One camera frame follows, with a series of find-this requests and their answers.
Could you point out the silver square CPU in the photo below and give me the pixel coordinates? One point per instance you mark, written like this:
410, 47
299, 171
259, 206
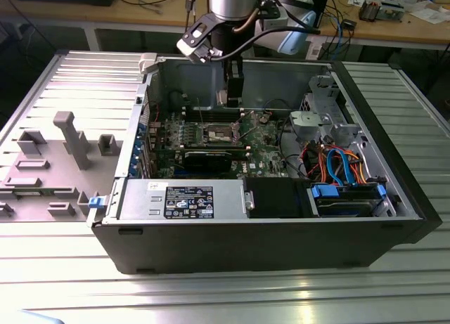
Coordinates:
221, 98

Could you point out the thin steel locking lever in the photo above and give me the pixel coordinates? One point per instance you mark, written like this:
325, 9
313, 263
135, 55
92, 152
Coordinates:
202, 113

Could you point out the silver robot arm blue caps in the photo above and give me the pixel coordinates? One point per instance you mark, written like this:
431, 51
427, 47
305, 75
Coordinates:
232, 4

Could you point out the round silver coin battery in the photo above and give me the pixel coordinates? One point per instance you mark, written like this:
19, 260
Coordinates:
264, 119

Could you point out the green Dell motherboard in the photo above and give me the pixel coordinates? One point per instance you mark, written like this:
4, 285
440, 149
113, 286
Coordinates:
267, 152

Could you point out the black graphics card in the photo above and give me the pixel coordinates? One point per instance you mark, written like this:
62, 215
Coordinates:
207, 160

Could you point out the silver metal drive cage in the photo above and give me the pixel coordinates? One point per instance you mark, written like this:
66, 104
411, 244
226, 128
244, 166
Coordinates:
309, 122

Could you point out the grey case latch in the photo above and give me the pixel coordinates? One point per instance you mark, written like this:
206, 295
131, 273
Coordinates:
149, 62

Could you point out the black upright device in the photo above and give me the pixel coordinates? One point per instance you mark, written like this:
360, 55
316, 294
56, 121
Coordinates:
321, 7

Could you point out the small black adapter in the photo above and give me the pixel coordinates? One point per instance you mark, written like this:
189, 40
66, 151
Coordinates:
349, 23

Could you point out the silver power supply unit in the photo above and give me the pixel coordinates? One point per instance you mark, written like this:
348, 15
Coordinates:
140, 197

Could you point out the wooden work desk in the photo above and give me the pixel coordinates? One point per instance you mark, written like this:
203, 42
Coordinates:
105, 14

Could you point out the hard disk in blue carrier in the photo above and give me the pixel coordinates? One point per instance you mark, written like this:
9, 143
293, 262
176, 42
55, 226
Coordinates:
337, 206

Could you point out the black and grey PC case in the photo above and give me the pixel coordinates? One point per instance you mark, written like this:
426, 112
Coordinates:
246, 246

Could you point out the copper wound transformer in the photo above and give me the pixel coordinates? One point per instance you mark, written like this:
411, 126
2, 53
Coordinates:
368, 10

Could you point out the grey electronic unit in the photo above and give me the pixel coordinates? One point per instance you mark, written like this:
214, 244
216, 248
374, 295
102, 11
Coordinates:
390, 9

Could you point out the blue case latch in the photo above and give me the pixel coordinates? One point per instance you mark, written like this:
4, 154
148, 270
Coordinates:
97, 202

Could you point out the grey plastic parts rack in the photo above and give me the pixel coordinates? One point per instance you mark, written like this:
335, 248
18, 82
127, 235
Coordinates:
52, 176

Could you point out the white paper sheet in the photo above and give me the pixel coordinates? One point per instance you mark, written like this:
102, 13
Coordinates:
432, 14

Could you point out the CPU socket with steel frame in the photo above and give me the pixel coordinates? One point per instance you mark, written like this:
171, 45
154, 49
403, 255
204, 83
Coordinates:
218, 132

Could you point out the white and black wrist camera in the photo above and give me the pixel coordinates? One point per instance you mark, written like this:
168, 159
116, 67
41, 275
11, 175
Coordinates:
197, 34

